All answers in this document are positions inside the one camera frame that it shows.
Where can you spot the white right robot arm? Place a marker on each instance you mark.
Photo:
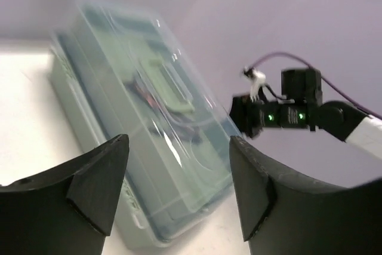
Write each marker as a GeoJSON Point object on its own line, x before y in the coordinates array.
{"type": "Point", "coordinates": [301, 107]}

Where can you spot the green toolbox with clear lid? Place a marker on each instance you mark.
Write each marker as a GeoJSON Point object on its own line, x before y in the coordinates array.
{"type": "Point", "coordinates": [170, 185]}

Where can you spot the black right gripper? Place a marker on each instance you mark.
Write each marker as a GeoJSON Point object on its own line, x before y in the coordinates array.
{"type": "Point", "coordinates": [252, 117]}

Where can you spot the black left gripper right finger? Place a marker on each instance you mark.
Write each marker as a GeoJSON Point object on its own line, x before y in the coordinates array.
{"type": "Point", "coordinates": [283, 211]}

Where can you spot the large brown hex key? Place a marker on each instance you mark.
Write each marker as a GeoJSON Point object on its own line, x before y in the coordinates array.
{"type": "Point", "coordinates": [173, 120]}

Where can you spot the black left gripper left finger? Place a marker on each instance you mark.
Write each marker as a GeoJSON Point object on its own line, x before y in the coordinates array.
{"type": "Point", "coordinates": [67, 209]}

